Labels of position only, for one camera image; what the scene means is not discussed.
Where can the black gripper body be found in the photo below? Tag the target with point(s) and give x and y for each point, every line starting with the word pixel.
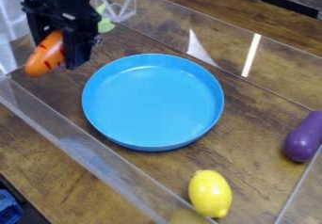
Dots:
pixel 70 13

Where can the yellow toy lemon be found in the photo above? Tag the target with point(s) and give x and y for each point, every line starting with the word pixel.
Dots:
pixel 209 193

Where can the orange toy carrot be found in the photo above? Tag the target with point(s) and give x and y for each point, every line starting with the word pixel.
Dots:
pixel 46 56

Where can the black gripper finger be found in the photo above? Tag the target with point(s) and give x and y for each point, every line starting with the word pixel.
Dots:
pixel 40 25
pixel 77 43

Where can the blue object at corner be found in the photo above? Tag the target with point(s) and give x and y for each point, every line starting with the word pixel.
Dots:
pixel 10 211

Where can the blue round plate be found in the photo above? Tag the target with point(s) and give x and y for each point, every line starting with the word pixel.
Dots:
pixel 152 102

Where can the clear acrylic enclosure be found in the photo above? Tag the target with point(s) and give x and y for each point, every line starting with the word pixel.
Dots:
pixel 82 180

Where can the purple toy eggplant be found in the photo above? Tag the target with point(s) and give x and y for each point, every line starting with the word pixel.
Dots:
pixel 304 138

